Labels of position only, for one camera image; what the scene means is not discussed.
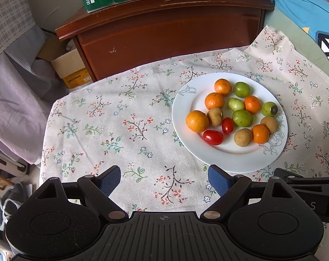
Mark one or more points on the brown longan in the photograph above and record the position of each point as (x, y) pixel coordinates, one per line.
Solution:
(269, 123)
(242, 137)
(215, 116)

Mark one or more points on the brown wooden nightstand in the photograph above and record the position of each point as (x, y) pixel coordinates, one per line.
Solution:
(167, 32)

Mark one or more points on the lilac cloth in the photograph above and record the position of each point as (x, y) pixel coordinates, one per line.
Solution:
(17, 92)

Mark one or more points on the red cherry tomato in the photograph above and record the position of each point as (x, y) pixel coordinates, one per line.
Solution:
(227, 125)
(212, 137)

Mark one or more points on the green jujube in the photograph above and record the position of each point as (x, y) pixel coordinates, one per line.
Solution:
(235, 103)
(242, 118)
(241, 89)
(269, 108)

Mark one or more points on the mandarin orange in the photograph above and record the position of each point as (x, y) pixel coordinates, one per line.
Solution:
(197, 120)
(223, 86)
(252, 104)
(260, 133)
(214, 100)

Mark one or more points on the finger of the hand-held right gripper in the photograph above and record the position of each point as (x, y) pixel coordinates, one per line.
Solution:
(291, 175)

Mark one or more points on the grey-green cushion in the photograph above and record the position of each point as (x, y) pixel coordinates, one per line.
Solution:
(289, 32)

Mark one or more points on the floral tablecloth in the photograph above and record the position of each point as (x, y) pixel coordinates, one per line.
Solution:
(112, 119)

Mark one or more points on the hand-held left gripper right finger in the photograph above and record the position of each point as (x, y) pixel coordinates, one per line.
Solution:
(220, 179)

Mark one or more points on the fluffy blue slipper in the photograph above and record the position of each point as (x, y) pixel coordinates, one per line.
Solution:
(2, 214)
(20, 195)

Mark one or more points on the brown cardboard box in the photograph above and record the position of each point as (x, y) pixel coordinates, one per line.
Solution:
(48, 47)

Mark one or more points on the white and yellow cardboard box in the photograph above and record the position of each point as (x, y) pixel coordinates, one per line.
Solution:
(69, 65)

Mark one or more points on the white plate with flower print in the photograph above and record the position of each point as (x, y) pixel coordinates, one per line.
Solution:
(229, 156)

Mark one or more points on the checkered cloth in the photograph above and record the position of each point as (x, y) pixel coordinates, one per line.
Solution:
(9, 19)

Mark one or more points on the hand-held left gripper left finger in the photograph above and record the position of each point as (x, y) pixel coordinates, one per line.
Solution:
(111, 179)

